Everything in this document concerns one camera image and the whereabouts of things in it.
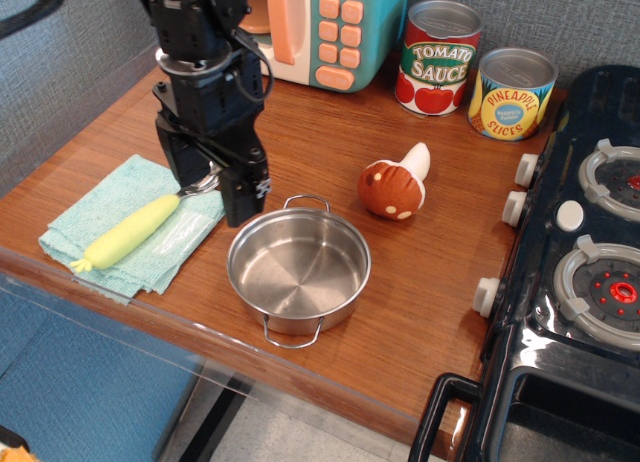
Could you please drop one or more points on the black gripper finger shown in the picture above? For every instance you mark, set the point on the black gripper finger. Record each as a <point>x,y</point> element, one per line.
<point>244,187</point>

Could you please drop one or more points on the tomato sauce can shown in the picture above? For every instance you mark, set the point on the tomato sauce can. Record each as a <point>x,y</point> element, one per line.
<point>440,45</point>

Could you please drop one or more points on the white stove knob lower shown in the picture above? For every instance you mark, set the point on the white stove knob lower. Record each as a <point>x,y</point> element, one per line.
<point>485,295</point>

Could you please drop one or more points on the brown plush mushroom toy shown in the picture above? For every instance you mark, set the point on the brown plush mushroom toy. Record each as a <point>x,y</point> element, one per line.
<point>396,190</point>

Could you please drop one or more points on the stainless steel pot bowl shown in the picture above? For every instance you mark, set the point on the stainless steel pot bowl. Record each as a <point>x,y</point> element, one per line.
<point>299,270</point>

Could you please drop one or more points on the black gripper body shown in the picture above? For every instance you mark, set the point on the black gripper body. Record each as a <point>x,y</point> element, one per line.
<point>207,116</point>

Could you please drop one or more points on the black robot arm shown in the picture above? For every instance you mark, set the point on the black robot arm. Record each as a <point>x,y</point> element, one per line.
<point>193,30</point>

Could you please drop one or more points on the teal toy microwave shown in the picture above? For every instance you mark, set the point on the teal toy microwave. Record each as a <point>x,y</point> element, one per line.
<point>336,45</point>

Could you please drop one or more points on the white stove knob middle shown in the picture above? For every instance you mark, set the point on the white stove knob middle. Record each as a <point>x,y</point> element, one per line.
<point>513,208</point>

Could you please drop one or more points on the black toy stove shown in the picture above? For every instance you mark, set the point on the black toy stove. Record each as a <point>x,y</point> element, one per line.
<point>560,379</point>

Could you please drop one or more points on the pineapple slices can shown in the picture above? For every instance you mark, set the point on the pineapple slices can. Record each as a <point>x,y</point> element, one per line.
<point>512,90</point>

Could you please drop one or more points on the light blue cloth napkin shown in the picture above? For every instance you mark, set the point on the light blue cloth napkin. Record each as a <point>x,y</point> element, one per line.
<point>152,266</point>

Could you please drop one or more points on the orange object bottom corner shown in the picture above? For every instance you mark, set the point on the orange object bottom corner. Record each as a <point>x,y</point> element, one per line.
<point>17,454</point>

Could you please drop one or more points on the white stove knob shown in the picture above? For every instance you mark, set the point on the white stove knob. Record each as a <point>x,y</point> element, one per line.
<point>485,295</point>
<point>513,208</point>
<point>526,169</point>

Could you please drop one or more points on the orange microwave turntable plate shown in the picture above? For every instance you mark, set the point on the orange microwave turntable plate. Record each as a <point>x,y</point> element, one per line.
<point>257,20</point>

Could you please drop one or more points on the white stove knob upper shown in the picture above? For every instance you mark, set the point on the white stove knob upper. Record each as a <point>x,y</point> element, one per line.
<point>526,169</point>

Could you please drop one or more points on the yellow-handled metal spoon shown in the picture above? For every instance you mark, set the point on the yellow-handled metal spoon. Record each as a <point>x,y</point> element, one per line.
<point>118,242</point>

